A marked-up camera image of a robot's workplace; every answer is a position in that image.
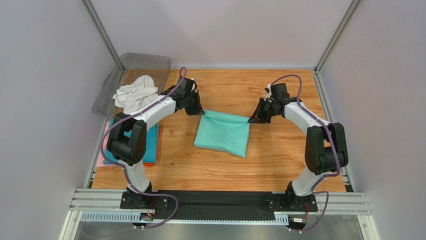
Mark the teal green t shirt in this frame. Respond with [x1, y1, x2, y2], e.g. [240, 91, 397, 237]
[193, 110, 250, 158]

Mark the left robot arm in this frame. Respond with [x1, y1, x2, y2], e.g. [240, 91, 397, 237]
[106, 76, 205, 209]

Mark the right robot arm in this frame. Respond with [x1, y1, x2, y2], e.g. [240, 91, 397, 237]
[247, 83, 349, 211]

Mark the crumpled white t shirt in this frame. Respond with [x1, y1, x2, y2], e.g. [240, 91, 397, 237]
[112, 75, 159, 114]

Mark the clear plastic bin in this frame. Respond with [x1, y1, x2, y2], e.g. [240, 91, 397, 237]
[92, 52, 173, 118]

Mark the folded dark teal t shirt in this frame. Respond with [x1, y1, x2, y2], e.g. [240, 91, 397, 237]
[102, 119, 160, 167]

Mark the folded pink t shirt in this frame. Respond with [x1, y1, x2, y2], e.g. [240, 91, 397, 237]
[96, 120, 114, 169]

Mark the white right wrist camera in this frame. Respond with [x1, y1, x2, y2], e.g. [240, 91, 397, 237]
[264, 84, 272, 101]

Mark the right aluminium frame post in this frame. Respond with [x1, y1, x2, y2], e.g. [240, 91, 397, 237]
[314, 0, 362, 75]

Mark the aluminium frame post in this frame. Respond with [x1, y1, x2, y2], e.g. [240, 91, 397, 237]
[314, 0, 362, 75]
[81, 0, 120, 64]

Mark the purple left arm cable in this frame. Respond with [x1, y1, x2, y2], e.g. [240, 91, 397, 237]
[99, 67, 188, 231]

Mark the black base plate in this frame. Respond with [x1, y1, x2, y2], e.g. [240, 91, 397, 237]
[120, 189, 318, 221]

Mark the aluminium front rail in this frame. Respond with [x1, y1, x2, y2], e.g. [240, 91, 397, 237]
[69, 189, 371, 225]

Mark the left aluminium frame post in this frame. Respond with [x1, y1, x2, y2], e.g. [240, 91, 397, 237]
[81, 0, 120, 64]

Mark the white slotted cable duct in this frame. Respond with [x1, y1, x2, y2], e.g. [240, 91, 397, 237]
[79, 212, 290, 225]

